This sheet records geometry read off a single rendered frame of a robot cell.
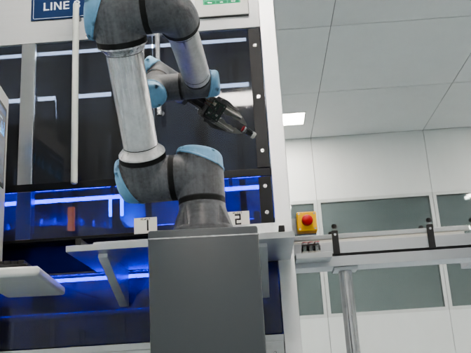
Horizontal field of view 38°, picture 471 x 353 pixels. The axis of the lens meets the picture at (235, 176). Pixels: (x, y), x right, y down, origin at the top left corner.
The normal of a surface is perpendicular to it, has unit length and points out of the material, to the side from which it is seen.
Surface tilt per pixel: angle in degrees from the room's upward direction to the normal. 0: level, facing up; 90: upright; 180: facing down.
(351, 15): 180
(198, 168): 90
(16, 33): 90
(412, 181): 90
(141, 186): 132
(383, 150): 90
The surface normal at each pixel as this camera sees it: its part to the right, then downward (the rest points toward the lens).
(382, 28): 0.06, 0.96
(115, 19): -0.02, 0.44
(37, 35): -0.04, -0.29
